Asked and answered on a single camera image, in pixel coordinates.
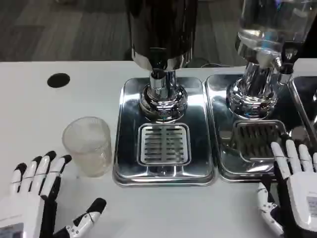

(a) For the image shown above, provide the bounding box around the steel drip grid, light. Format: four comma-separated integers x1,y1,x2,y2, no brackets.
137,123,191,166

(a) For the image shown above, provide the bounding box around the steel tray under dark dispenser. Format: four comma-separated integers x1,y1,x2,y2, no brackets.
112,76,215,186

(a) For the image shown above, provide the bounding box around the black tap of dark dispenser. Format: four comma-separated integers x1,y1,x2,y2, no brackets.
148,48,168,89

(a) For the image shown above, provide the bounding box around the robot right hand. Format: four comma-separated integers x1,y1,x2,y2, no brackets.
256,139,317,238

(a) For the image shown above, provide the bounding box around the black round counter grommet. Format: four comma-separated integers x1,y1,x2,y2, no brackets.
47,72,71,88

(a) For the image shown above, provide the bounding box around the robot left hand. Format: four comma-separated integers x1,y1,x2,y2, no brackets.
0,150,107,238

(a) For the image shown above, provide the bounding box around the thin grey cable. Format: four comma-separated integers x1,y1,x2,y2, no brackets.
200,62,238,68

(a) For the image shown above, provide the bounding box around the clear ribbed glass cup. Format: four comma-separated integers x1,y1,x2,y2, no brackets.
61,116,112,178

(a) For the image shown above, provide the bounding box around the steel drip grid, dark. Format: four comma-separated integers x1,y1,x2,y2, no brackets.
231,120,289,162

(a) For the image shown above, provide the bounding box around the steel tray under clear dispenser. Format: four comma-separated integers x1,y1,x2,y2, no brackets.
205,73,317,183

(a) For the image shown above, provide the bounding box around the dark drink dispenser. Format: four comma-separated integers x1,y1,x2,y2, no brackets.
127,0,199,123

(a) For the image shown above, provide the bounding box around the steel tray, partly seen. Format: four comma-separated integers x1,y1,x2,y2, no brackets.
288,75,317,149

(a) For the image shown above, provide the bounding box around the black tap of clear dispenser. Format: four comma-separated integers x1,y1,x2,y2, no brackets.
279,41,302,75

